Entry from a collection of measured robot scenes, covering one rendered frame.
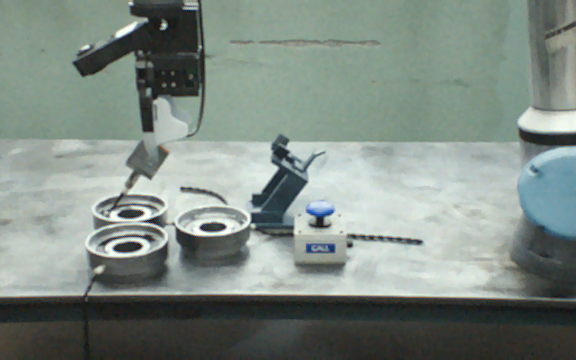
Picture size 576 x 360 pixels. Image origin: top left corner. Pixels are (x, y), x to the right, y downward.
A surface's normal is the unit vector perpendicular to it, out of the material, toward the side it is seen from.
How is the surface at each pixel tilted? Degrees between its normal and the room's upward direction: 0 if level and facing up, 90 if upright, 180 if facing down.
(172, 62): 90
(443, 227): 0
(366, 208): 0
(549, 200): 97
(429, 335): 0
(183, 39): 90
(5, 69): 90
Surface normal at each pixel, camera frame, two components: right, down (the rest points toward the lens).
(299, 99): -0.01, 0.37
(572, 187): -0.32, 0.46
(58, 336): 0.00, -0.93
